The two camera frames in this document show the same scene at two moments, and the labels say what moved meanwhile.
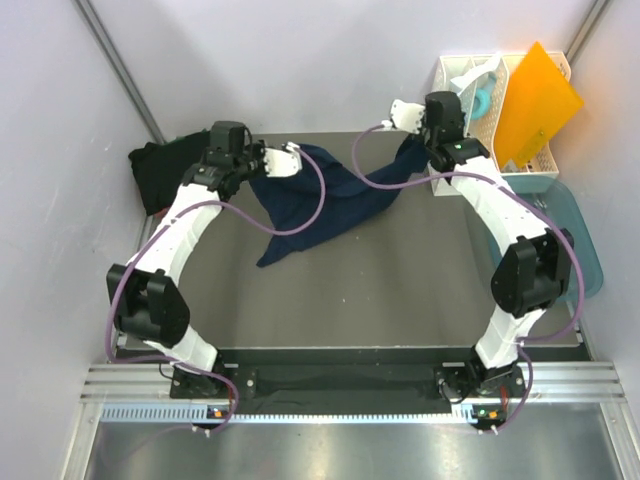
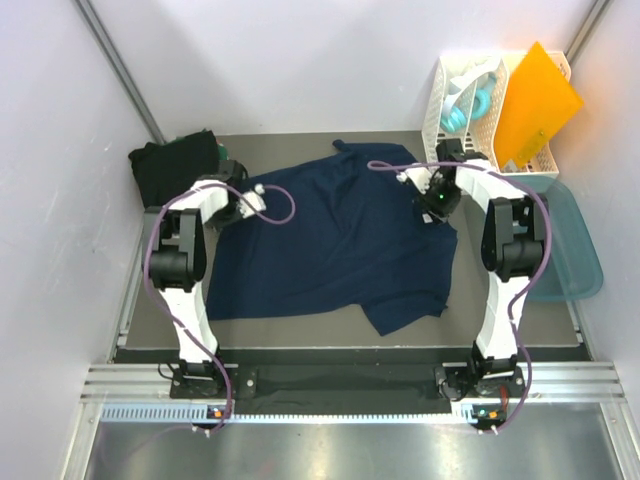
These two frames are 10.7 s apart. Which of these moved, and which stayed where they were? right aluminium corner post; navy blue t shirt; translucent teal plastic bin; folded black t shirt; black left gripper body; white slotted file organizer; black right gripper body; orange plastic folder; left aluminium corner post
Moved: navy blue t shirt; black left gripper body; black right gripper body
Stayed: orange plastic folder; right aluminium corner post; white slotted file organizer; translucent teal plastic bin; left aluminium corner post; folded black t shirt
